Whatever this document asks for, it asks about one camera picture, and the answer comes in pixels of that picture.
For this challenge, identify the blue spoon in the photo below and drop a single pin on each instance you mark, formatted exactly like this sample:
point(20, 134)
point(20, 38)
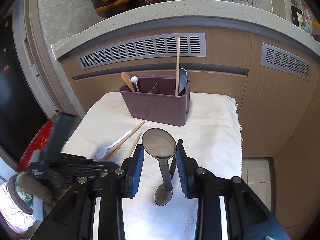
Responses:
point(183, 78)

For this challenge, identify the long grey vent grille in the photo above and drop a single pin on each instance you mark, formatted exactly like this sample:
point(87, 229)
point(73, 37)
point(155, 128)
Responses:
point(203, 52)

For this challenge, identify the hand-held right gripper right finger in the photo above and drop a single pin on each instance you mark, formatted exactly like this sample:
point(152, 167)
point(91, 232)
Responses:
point(181, 172)

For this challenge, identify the grey translucent ladle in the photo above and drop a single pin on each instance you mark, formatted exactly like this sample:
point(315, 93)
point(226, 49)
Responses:
point(158, 145)

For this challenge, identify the white plastic spoon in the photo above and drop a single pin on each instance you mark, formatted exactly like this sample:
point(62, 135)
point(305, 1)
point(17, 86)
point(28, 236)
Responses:
point(102, 152)

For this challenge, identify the red printed panel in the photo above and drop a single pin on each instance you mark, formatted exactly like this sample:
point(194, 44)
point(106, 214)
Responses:
point(37, 140)

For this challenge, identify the black door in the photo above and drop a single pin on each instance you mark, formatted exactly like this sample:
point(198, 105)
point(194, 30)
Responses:
point(17, 92)

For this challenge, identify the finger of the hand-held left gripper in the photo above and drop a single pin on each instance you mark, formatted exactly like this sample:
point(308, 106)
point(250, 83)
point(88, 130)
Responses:
point(87, 162)
point(80, 172)

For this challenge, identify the wooden kitchen cabinet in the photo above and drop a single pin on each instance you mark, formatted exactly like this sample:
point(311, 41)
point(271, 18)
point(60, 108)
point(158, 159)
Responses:
point(225, 85)

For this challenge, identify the dark sauce bottle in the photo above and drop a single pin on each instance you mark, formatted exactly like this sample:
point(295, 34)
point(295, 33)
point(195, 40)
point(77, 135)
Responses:
point(298, 17)

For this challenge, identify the wooden rice spoon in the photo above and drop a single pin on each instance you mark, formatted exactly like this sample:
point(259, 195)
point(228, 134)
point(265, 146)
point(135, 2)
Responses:
point(126, 80)

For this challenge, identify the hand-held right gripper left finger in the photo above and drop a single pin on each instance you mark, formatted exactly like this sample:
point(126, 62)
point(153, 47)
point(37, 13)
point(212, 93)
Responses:
point(138, 172)

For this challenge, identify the short grey vent grille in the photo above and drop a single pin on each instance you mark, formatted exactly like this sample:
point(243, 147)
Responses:
point(263, 55)

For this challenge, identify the white cloth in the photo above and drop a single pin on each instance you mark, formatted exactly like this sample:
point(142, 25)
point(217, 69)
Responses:
point(207, 130)

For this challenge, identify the speckled stone countertop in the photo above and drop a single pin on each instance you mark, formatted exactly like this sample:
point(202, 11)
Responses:
point(175, 10)

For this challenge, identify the purple plastic utensil holder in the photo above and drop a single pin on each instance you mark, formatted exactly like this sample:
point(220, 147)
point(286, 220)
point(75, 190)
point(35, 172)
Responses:
point(160, 107)

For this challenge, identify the wooden chopstick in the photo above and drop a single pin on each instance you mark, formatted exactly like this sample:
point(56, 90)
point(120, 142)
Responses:
point(136, 142)
point(136, 130)
point(177, 65)

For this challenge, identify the person's left forearm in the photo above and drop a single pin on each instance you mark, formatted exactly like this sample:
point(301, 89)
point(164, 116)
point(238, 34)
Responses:
point(17, 200)

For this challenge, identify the small white-tipped metal spoon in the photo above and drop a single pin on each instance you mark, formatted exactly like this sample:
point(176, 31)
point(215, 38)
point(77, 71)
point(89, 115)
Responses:
point(135, 80)

